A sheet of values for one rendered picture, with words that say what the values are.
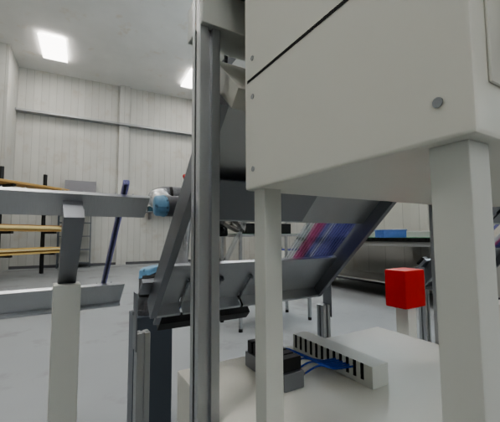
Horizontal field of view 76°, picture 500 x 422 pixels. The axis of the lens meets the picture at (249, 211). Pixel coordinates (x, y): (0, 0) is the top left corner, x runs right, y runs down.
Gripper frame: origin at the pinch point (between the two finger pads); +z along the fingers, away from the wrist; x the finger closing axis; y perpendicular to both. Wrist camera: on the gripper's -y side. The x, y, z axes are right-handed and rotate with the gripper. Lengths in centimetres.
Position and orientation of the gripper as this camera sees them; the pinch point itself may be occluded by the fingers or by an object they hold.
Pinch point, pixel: (239, 231)
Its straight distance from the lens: 95.0
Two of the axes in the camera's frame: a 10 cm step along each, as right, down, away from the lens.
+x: 8.7, 0.3, 5.0
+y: 2.7, -8.8, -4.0
